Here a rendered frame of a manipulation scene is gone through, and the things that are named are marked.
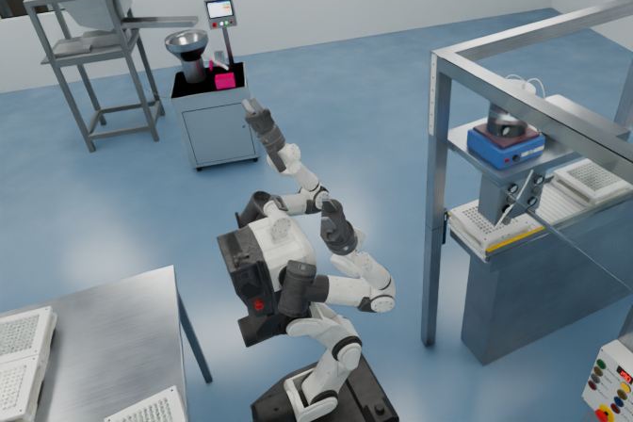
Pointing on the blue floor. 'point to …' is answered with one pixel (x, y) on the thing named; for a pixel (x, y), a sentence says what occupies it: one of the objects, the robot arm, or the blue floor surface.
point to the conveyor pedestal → (532, 300)
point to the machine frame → (526, 35)
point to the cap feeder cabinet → (215, 118)
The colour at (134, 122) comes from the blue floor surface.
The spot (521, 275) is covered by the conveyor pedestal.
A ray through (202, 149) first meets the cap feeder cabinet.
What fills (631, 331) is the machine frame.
